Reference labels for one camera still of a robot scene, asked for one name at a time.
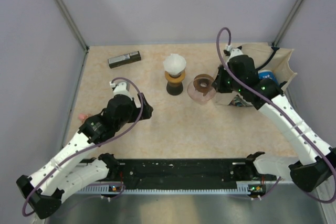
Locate white paper coffee filter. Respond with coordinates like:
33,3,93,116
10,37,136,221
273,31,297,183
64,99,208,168
163,54,186,77

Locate pink glass dripper cone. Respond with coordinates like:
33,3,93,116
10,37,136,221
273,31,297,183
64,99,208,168
187,77,216,104

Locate aluminium frame rail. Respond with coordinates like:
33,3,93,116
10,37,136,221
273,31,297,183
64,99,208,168
76,162,292,184

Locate dark wooden dripper ring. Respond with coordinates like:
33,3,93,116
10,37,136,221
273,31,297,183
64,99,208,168
193,73,215,96

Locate blue white packet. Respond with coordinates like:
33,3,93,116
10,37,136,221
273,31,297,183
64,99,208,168
258,69,279,85

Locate black rectangular box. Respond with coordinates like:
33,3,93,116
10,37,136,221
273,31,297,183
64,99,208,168
108,51,141,69

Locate beige canvas tote bag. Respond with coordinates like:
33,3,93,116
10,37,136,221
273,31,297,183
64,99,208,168
214,43,297,107

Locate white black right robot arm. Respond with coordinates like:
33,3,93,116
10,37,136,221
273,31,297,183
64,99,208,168
212,45,335,193

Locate light wooden dripper ring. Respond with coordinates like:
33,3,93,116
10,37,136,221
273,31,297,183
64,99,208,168
164,71,186,84

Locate black carafe with red lid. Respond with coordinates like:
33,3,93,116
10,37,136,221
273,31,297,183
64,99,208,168
166,82,183,96

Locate corner aluminium post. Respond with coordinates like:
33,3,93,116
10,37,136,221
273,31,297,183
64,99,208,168
271,0,305,47
54,0,89,52

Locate grey cable duct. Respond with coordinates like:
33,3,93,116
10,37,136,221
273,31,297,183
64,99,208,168
76,182,266,197

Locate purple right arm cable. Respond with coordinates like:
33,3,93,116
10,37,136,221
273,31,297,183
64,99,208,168
216,27,336,204

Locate right corner aluminium post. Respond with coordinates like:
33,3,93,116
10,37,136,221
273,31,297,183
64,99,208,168
271,0,305,47

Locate left corner aluminium post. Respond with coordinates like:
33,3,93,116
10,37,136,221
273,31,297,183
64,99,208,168
54,0,89,52

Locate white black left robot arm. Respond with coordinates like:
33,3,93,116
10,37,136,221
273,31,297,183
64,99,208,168
16,77,153,220

